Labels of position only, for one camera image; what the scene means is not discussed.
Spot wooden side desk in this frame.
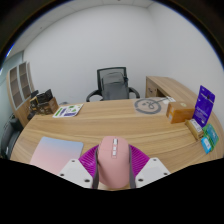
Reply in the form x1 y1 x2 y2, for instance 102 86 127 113
145 75 201 104

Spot colourful sticker sheet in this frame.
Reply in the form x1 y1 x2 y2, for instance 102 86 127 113
52 103 85 119

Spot green packet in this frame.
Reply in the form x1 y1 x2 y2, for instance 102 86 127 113
202 123 220 149

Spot black padded chair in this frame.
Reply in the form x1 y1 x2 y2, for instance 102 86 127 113
0 114 24 160

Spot brown cardboard box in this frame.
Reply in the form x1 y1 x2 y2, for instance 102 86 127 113
165 101 196 125

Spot pink-blue gradient mouse pad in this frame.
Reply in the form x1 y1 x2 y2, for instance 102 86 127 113
29 136 85 176

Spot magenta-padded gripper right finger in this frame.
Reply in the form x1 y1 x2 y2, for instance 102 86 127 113
127 144 172 190

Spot wooden shelf unit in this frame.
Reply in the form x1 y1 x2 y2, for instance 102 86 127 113
6 61 36 128

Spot grey circle-print sheet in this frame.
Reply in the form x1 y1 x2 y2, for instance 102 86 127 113
133 97 168 115

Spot small brown carton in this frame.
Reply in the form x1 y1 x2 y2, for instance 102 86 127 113
28 96 39 116

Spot purple standing pouch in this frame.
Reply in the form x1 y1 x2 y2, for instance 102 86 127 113
192 84 216 128

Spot blue wipes packet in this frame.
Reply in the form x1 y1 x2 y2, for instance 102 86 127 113
200 135 214 155

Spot pink computer mouse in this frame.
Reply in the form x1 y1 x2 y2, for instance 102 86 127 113
96 135 131 189

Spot black mesh office chair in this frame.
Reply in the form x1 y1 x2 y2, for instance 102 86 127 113
85 66 141 103

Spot large brown carton, black contents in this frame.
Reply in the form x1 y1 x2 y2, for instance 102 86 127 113
35 88 60 116

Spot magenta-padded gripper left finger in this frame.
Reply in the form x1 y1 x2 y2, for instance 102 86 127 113
57 144 101 190

